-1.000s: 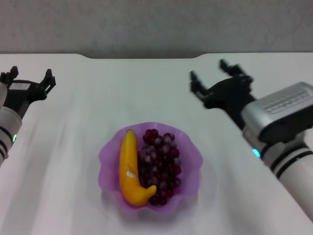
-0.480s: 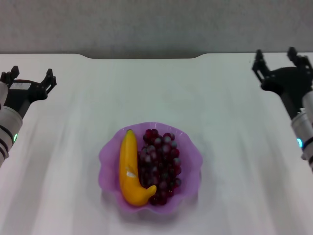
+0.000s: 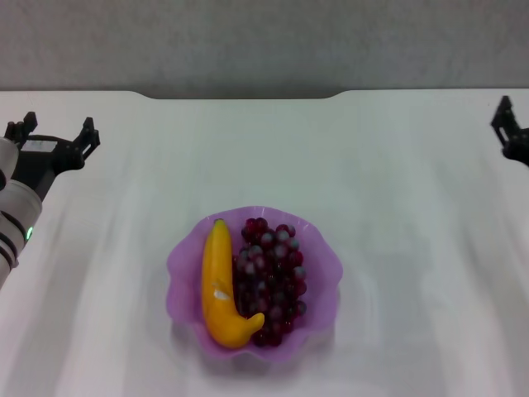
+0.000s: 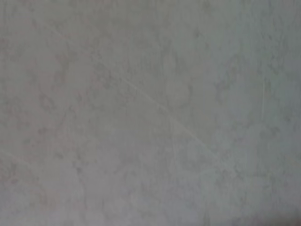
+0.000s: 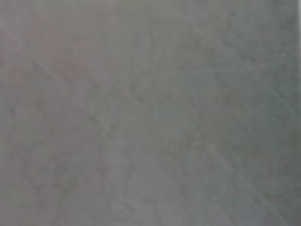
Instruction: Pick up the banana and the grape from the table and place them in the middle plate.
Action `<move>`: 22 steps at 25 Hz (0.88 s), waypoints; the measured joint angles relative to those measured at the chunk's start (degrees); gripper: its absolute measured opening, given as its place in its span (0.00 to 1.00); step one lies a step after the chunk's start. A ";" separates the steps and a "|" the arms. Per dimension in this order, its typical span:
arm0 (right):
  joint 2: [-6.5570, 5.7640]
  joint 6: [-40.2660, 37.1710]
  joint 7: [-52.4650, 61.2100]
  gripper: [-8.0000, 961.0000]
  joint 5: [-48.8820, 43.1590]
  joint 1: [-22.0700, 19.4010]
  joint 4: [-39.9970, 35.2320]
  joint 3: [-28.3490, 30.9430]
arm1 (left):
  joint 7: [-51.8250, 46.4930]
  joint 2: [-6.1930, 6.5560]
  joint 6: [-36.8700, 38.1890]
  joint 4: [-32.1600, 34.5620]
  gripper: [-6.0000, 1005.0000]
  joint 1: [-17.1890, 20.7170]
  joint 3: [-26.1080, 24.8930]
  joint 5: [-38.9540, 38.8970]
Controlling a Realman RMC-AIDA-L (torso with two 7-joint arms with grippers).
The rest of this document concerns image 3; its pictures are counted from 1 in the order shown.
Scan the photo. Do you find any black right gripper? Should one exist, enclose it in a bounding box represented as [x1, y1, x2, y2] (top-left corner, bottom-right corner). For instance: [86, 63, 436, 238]
[489, 94, 529, 168]

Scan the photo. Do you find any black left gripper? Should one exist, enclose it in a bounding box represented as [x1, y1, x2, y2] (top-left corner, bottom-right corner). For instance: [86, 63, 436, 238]
[3, 111, 102, 202]

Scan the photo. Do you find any yellow banana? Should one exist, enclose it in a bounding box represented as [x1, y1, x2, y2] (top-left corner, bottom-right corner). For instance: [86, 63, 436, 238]
[201, 218, 265, 351]

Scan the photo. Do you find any dark red grape bunch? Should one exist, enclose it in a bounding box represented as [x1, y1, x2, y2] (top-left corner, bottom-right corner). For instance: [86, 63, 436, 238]
[231, 217, 309, 348]

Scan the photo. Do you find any purple wavy-rimmed plastic plate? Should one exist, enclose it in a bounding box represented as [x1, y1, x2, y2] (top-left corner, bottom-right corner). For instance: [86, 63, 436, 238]
[165, 205, 344, 366]

